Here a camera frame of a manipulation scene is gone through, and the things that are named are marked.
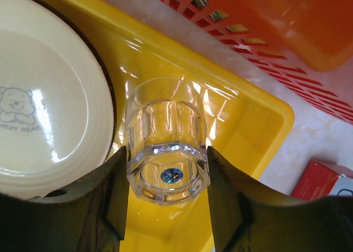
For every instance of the red plastic shopping basket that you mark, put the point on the red plastic shopping basket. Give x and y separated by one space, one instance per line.
304 44

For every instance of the silver foil packet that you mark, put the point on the silver foil packet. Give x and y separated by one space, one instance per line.
321 179

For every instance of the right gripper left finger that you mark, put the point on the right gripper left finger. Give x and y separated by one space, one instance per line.
88 214

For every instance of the cream ceramic plate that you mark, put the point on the cream ceramic plate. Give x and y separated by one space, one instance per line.
57 114

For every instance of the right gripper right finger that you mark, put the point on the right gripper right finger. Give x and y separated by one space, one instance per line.
275 213

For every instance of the yellow plastic tray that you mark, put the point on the yellow plastic tray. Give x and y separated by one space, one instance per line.
245 124

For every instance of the small glass cup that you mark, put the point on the small glass cup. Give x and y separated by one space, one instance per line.
165 131

